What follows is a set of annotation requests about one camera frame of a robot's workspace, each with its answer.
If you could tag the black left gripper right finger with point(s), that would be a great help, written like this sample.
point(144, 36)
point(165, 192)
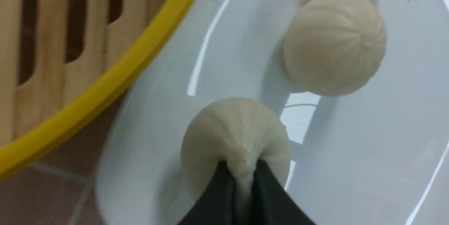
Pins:
point(271, 205)

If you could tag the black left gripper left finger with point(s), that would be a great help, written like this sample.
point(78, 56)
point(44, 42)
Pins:
point(216, 206)

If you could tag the greenish steamed bun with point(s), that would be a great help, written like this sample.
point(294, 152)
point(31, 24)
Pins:
point(238, 131)

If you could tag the cream steamed bun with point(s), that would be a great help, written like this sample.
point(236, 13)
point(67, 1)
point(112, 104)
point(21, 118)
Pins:
point(334, 47)

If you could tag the white square plate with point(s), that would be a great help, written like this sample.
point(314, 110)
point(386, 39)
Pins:
point(375, 157)

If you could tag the pink checkered tablecloth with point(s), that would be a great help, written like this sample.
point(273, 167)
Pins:
point(59, 188)

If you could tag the yellow rimmed bamboo steamer basket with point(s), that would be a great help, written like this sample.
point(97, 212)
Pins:
point(64, 61)

